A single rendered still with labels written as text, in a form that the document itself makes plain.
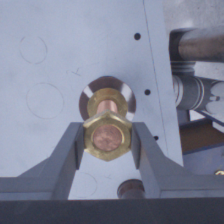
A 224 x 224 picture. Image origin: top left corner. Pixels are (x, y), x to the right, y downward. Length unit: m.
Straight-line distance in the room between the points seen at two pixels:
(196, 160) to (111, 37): 0.96
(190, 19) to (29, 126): 1.76
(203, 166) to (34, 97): 1.05
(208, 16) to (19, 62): 1.84
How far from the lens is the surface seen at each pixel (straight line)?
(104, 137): 0.15
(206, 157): 1.17
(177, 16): 1.88
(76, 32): 0.35
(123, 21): 0.35
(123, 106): 0.25
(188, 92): 0.50
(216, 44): 0.50
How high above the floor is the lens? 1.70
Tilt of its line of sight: 73 degrees down
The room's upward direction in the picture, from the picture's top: 175 degrees clockwise
